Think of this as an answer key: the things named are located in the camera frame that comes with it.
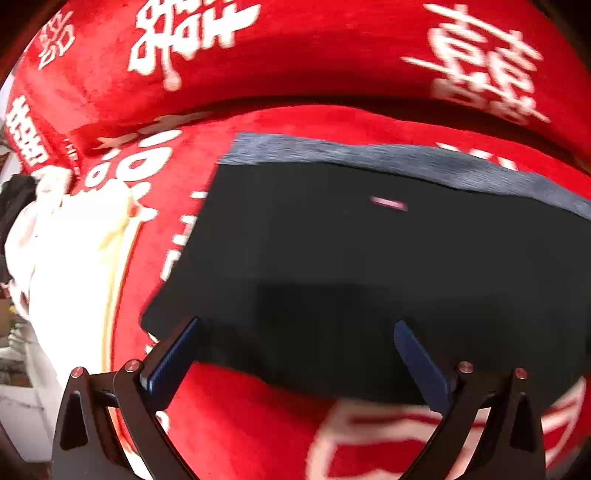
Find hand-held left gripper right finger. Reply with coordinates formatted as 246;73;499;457
393;320;548;480

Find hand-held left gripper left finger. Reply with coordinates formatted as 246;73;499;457
51;316;202;480

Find black pants with grey lining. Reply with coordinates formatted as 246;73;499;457
141;132;591;407

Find white cloth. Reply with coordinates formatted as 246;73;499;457
4;166;153;462

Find dark cloth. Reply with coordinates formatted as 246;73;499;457
0;174;40;278

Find red printed sofa cover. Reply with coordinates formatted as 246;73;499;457
9;0;591;480

